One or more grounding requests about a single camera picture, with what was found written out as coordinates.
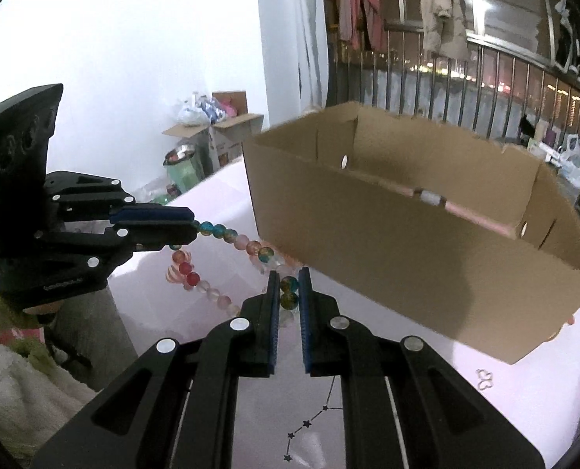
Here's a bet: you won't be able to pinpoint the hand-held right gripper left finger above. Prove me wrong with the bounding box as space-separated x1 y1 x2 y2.
28 270 282 469

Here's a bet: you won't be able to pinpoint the person's left hand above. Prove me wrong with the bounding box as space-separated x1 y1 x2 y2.
23 302 60 327

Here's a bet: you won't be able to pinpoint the white plastic bag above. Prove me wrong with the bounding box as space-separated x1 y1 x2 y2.
176 94 213 126

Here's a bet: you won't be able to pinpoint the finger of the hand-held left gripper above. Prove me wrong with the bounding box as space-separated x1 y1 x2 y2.
44 171 196 231
0 225 199 310

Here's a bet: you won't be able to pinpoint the hanging pink garments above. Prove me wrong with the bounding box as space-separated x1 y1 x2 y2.
338 0 389 53

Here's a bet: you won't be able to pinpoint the white shopping bag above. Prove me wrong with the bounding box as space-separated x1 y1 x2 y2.
558 133 580 187

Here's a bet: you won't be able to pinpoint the hanging beige jacket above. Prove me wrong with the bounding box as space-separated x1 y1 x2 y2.
418 0 470 60

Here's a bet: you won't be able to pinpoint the person's left forearm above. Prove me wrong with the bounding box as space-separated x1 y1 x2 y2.
0 274 101 457

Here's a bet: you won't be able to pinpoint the white curtain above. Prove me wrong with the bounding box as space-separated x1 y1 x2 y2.
290 0 330 109

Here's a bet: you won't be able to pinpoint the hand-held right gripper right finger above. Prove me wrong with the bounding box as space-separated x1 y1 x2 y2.
297 267 547 469

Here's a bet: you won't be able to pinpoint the brown cardboard box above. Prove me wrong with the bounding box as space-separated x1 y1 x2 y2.
243 102 580 365

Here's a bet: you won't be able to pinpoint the multicolour bead necklace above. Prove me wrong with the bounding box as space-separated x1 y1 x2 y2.
165 220 301 327

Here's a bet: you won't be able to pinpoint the metal pot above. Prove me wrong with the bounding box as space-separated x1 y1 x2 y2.
163 143 198 167

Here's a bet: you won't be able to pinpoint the pink strap digital watch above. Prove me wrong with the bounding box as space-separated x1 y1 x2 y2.
380 181 512 236

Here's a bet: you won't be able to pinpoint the metal railing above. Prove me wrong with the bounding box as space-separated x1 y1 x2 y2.
329 24 580 157

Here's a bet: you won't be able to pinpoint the open cardboard box with clothes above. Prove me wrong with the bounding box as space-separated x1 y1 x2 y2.
162 90 264 169

